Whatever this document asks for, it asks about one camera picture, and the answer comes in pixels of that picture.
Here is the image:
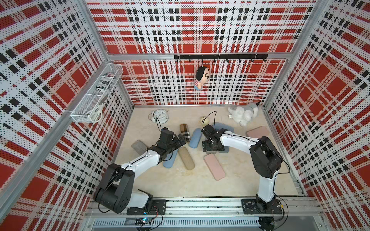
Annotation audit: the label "blue case with pink glasses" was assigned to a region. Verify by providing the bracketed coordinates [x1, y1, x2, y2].
[214, 122, 234, 133]

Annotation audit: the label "beige case with dark glasses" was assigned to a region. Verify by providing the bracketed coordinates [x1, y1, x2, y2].
[180, 124, 190, 142]

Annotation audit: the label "grey marble teal-lined case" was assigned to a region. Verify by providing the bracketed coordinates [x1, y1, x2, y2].
[131, 140, 147, 155]

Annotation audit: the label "small pink glasses case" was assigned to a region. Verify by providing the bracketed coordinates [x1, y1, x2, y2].
[246, 126, 270, 139]

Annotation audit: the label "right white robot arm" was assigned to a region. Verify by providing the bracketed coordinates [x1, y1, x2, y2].
[201, 125, 283, 204]

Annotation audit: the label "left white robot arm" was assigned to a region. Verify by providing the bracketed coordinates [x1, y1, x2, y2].
[93, 128, 186, 214]

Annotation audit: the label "yellow panda squishy ball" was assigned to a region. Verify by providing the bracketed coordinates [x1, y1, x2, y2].
[200, 116, 209, 127]

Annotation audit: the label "white alarm clock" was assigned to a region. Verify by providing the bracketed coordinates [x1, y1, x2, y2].
[148, 109, 169, 124]

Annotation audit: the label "white plush toy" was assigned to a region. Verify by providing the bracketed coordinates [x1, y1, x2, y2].
[228, 102, 260, 127]

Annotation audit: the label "cartoon boy doll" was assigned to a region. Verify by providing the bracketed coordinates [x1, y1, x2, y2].
[194, 66, 210, 90]

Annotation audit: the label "white scissors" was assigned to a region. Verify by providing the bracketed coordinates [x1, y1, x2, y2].
[85, 103, 104, 123]

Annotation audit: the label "small circuit board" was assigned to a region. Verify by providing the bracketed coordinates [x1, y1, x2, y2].
[124, 218, 152, 226]

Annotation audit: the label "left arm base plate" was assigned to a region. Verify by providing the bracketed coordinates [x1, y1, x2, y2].
[126, 199, 167, 216]

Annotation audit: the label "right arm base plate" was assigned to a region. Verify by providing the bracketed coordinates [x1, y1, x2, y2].
[241, 199, 283, 215]

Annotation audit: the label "clear wall shelf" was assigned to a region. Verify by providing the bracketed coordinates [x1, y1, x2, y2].
[71, 64, 123, 124]

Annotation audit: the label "black hook rail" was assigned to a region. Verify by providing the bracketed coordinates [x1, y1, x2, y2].
[174, 54, 268, 61]

